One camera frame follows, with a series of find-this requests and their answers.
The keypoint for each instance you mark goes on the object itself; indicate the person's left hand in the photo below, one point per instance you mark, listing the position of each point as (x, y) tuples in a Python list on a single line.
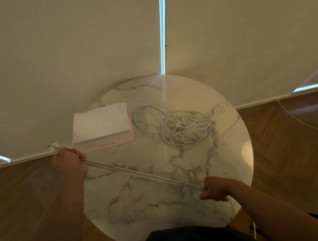
[(69, 164)]

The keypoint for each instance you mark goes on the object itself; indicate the beige roller blind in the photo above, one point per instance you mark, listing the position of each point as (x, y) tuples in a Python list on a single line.
[(59, 58), (251, 36)]

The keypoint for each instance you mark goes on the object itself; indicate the pink white storage box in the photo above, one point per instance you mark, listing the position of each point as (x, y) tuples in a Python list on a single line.
[(100, 121)]

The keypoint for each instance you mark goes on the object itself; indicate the person's black clothing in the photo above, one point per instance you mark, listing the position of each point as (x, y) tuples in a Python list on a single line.
[(194, 240)]

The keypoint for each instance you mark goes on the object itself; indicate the person's right forearm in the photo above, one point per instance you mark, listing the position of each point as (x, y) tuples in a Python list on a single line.
[(281, 219)]

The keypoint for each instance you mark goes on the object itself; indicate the person's right hand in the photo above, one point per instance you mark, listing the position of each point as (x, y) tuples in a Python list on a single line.
[(219, 188)]

